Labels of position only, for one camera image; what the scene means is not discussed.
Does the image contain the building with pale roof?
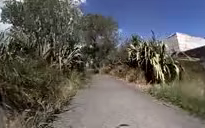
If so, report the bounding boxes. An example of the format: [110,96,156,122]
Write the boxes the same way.
[162,31,205,63]

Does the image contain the robot's own part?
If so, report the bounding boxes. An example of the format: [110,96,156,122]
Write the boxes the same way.
[115,123,132,128]

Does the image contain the dense bushes and trees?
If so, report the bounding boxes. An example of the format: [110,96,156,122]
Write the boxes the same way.
[0,0,91,128]

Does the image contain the grass verge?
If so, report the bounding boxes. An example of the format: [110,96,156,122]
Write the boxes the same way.
[146,68,205,122]

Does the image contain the tall green tree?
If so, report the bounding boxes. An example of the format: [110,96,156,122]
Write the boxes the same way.
[80,13,120,70]

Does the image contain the flax bush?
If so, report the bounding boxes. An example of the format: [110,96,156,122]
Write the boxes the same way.
[125,30,184,85]

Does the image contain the grey paved path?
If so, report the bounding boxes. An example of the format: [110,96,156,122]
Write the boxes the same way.
[52,72,205,128]

